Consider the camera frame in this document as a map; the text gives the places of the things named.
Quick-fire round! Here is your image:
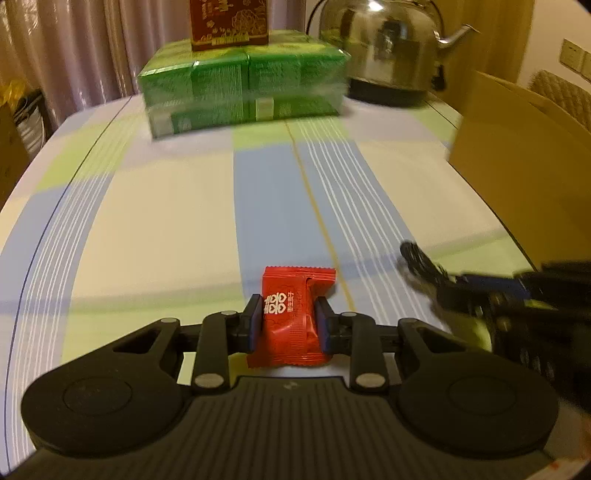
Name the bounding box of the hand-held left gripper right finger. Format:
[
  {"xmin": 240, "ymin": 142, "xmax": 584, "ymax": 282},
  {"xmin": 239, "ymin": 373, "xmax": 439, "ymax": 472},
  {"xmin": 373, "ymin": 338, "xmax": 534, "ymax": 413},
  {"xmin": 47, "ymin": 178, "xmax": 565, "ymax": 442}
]
[{"xmin": 315, "ymin": 298, "xmax": 522, "ymax": 395}]

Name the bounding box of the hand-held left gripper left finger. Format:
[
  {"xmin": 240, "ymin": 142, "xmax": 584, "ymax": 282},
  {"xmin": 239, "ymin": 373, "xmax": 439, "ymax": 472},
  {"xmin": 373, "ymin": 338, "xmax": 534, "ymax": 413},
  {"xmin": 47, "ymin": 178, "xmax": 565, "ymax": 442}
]
[{"xmin": 60, "ymin": 293, "xmax": 264, "ymax": 395}]

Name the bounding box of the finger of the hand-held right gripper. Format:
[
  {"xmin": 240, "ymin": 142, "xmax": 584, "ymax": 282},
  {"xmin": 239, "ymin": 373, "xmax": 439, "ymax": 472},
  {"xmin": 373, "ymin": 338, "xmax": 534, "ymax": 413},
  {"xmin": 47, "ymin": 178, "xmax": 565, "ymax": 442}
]
[
  {"xmin": 455, "ymin": 261, "xmax": 591, "ymax": 306},
  {"xmin": 434, "ymin": 284, "xmax": 498, "ymax": 319}
]

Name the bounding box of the red candy packet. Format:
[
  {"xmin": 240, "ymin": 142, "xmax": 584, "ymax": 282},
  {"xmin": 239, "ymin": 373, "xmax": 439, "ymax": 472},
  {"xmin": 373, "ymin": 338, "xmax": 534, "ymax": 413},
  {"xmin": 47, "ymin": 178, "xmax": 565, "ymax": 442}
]
[{"xmin": 247, "ymin": 265, "xmax": 336, "ymax": 368}]

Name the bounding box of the brown cardboard box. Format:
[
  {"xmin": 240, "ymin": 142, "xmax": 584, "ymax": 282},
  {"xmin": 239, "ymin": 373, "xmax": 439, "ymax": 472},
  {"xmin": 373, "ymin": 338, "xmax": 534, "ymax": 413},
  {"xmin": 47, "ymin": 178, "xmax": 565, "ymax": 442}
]
[{"xmin": 449, "ymin": 70, "xmax": 591, "ymax": 273}]

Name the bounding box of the checked pastel tablecloth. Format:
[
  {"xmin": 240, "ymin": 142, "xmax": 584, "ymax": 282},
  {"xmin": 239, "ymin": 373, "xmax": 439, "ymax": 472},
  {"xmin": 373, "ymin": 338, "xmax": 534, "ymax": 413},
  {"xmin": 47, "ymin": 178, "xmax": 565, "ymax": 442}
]
[{"xmin": 0, "ymin": 90, "xmax": 546, "ymax": 464}]

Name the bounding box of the quilted beige chair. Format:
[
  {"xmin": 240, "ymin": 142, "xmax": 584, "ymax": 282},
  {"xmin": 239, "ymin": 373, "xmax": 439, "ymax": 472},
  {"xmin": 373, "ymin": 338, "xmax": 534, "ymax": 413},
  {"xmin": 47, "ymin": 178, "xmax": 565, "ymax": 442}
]
[{"xmin": 527, "ymin": 69, "xmax": 591, "ymax": 122}]

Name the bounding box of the green tissue pack bundle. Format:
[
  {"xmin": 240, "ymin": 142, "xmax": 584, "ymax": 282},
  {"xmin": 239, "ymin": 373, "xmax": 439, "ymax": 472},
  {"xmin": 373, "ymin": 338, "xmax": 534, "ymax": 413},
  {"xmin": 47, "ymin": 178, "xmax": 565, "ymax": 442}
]
[{"xmin": 137, "ymin": 28, "xmax": 350, "ymax": 139}]

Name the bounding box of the stainless steel kettle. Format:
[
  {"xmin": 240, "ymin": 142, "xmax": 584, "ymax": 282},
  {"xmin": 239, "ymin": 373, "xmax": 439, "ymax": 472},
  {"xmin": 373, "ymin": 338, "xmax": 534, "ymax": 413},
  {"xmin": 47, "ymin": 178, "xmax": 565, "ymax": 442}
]
[{"xmin": 307, "ymin": 0, "xmax": 481, "ymax": 107}]

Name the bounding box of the open cardboard carton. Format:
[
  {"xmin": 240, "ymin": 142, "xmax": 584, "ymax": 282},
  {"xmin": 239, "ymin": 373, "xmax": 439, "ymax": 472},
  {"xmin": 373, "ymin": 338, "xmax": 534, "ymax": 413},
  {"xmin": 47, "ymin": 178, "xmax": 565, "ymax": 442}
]
[{"xmin": 0, "ymin": 104, "xmax": 31, "ymax": 204}]

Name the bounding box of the red gift box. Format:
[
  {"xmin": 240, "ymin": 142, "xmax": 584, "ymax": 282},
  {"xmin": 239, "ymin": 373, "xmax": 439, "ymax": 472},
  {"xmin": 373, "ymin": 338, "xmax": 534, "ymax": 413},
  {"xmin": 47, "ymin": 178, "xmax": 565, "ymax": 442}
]
[{"xmin": 189, "ymin": 0, "xmax": 270, "ymax": 52}]

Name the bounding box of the mauve curtain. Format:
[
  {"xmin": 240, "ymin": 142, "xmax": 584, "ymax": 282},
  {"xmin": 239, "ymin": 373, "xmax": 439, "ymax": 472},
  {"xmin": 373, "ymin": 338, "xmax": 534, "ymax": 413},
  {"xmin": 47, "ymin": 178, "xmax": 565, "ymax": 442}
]
[{"xmin": 0, "ymin": 0, "xmax": 324, "ymax": 131}]

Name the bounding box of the yellow plastic bag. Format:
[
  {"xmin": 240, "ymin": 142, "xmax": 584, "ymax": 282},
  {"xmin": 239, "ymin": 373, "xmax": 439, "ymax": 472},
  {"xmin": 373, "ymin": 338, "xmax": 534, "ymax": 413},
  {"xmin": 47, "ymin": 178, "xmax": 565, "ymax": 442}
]
[{"xmin": 0, "ymin": 78, "xmax": 27, "ymax": 110}]

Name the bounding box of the beige wall socket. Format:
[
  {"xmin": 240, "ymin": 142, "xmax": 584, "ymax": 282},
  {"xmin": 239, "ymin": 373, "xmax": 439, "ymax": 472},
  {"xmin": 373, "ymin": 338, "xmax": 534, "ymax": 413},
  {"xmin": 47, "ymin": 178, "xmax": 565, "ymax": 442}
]
[{"xmin": 560, "ymin": 38, "xmax": 591, "ymax": 75}]

